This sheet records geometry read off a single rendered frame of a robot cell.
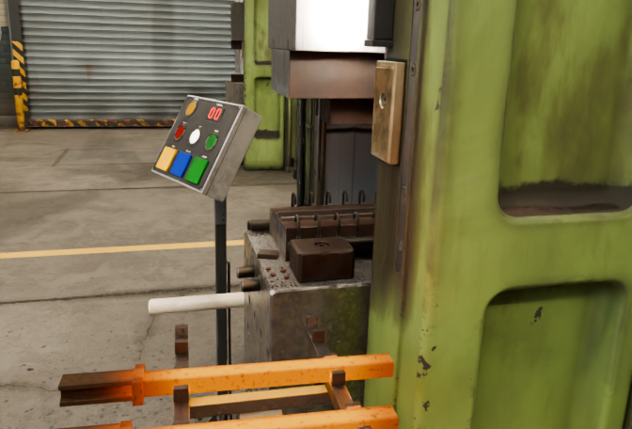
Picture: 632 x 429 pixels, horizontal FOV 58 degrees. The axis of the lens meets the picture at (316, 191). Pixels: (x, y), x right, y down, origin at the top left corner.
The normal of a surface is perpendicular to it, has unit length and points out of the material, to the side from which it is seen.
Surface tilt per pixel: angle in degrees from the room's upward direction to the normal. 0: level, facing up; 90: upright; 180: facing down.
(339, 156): 90
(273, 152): 90
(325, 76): 90
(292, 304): 90
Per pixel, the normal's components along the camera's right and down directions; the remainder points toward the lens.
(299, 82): 0.25, 0.25
